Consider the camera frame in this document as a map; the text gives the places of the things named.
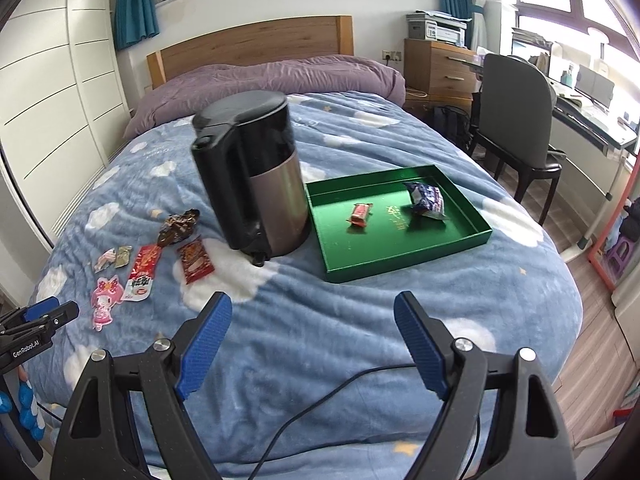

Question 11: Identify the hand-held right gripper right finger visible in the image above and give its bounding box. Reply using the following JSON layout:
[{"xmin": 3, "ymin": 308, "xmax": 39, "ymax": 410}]
[{"xmin": 394, "ymin": 290, "xmax": 586, "ymax": 480}]

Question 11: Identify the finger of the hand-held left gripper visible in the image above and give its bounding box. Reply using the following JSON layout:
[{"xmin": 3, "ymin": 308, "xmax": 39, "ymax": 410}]
[
  {"xmin": 0, "ymin": 297, "xmax": 61, "ymax": 328},
  {"xmin": 0, "ymin": 301, "xmax": 80, "ymax": 346}
]

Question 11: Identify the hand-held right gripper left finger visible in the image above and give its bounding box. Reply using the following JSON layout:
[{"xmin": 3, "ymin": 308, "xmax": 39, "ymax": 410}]
[{"xmin": 50, "ymin": 291, "xmax": 233, "ymax": 480}]

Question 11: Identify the pink cartoon snack packet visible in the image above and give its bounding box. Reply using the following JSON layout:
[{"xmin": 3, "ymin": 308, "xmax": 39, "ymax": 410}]
[{"xmin": 91, "ymin": 276, "xmax": 126, "ymax": 331}]

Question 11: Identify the pink striped candy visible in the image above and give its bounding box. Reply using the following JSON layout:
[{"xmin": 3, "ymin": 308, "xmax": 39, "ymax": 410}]
[{"xmin": 94, "ymin": 247, "xmax": 118, "ymax": 273}]

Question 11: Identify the red-brown snack packet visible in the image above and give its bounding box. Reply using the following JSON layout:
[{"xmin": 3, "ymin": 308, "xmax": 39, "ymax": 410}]
[{"xmin": 177, "ymin": 237, "xmax": 215, "ymax": 283}]

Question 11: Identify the red and white snack pouch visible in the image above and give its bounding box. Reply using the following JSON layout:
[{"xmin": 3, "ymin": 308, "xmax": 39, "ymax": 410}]
[{"xmin": 121, "ymin": 245, "xmax": 163, "ymax": 303}]

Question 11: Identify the green tray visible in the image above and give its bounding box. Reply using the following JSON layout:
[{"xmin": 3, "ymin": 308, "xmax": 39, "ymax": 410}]
[{"xmin": 305, "ymin": 164, "xmax": 493, "ymax": 283}]

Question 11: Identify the blue and white toy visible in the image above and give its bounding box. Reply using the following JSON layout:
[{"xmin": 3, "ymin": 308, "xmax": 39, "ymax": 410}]
[{"xmin": 0, "ymin": 375, "xmax": 43, "ymax": 443}]

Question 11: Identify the dark brown snack packet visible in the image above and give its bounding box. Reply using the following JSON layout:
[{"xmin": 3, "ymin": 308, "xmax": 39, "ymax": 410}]
[{"xmin": 157, "ymin": 209, "xmax": 201, "ymax": 247}]

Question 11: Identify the small red wrapped candy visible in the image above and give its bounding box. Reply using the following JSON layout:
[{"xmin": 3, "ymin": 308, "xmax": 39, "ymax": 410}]
[{"xmin": 347, "ymin": 202, "xmax": 376, "ymax": 228}]

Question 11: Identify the blue snack packet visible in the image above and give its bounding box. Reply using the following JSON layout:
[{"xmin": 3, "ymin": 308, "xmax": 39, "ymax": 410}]
[{"xmin": 404, "ymin": 181, "xmax": 447, "ymax": 221}]

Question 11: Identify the black and steel electric kettle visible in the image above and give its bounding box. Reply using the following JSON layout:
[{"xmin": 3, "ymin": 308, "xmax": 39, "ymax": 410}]
[{"xmin": 190, "ymin": 90, "xmax": 313, "ymax": 267}]

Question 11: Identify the black backpack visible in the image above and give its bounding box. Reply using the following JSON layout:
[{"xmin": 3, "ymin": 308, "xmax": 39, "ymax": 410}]
[{"xmin": 432, "ymin": 105, "xmax": 473, "ymax": 153}]

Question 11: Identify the white wardrobe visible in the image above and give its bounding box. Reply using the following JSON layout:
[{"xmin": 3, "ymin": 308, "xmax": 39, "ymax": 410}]
[{"xmin": 0, "ymin": 0, "xmax": 132, "ymax": 251}]

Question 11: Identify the grey chair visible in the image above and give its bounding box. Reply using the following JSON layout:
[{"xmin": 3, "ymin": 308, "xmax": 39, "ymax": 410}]
[{"xmin": 467, "ymin": 53, "xmax": 566, "ymax": 213}]

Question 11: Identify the wooden drawer cabinet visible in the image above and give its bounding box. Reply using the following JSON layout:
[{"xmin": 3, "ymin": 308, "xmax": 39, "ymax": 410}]
[{"xmin": 404, "ymin": 37, "xmax": 483, "ymax": 98}]

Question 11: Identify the purple pillow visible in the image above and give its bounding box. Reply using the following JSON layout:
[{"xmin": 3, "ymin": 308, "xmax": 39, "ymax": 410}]
[{"xmin": 122, "ymin": 55, "xmax": 407, "ymax": 141}]

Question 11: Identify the white desk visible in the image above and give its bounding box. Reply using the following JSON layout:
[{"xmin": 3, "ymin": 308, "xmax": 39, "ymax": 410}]
[{"xmin": 547, "ymin": 75, "xmax": 640, "ymax": 266}]

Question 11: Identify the wooden headboard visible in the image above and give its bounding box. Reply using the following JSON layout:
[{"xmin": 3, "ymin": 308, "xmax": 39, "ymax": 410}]
[{"xmin": 146, "ymin": 15, "xmax": 355, "ymax": 95}]

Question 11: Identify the grey and white printer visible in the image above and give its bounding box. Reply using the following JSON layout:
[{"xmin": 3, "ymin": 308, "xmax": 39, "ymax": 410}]
[{"xmin": 406, "ymin": 10, "xmax": 468, "ymax": 47}]

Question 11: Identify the black cable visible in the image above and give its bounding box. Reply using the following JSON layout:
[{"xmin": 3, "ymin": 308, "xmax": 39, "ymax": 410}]
[{"xmin": 257, "ymin": 366, "xmax": 482, "ymax": 480}]

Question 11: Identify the pink frame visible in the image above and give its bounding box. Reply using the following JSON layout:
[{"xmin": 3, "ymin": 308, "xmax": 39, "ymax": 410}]
[{"xmin": 587, "ymin": 152, "xmax": 640, "ymax": 291}]

